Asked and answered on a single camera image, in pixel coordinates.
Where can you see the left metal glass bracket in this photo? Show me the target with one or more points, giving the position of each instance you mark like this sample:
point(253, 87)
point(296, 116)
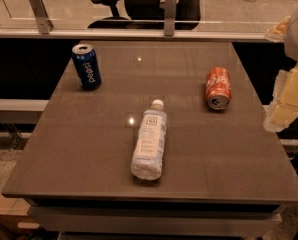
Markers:
point(44, 24)

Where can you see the metal glass bracket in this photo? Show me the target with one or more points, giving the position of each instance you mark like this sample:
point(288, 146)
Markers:
point(169, 18)
point(44, 24)

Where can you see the clear blue-label plastic bottle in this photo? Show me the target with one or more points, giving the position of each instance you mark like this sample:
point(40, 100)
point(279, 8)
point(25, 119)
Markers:
point(147, 159)

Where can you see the red Coca-Cola can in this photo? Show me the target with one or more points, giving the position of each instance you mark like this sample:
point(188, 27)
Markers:
point(218, 88)

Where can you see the wooden box under table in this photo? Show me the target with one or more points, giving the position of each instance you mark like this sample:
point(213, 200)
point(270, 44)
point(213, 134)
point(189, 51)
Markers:
point(15, 220)

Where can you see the black office chair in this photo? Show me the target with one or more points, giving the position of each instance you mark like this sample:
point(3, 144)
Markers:
point(148, 14)

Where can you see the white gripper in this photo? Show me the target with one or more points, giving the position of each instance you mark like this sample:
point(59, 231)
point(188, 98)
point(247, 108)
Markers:
point(284, 108)

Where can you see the middle metal glass bracket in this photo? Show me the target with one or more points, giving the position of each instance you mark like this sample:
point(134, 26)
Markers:
point(169, 18)

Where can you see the blue Pepsi can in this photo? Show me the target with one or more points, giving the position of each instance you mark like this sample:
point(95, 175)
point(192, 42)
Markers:
point(85, 62)

